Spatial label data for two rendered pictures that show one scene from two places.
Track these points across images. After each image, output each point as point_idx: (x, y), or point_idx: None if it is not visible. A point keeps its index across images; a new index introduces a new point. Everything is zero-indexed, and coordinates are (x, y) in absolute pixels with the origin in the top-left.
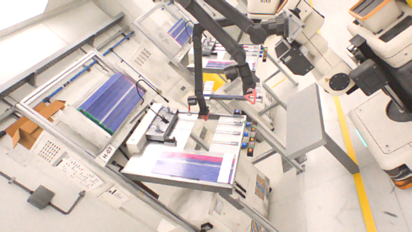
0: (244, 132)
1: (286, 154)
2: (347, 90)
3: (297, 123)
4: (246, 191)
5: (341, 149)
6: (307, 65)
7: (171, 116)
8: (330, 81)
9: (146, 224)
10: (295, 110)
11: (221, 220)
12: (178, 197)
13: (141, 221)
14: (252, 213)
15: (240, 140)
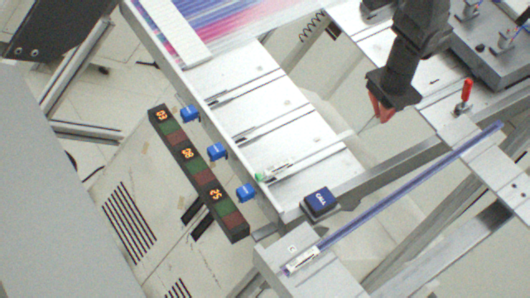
0: (222, 146)
1: (16, 69)
2: None
3: (27, 153)
4: (195, 241)
5: None
6: None
7: (468, 36)
8: None
9: (343, 69)
10: (64, 215)
11: (166, 93)
12: (356, 157)
13: (353, 60)
14: (70, 50)
15: (203, 106)
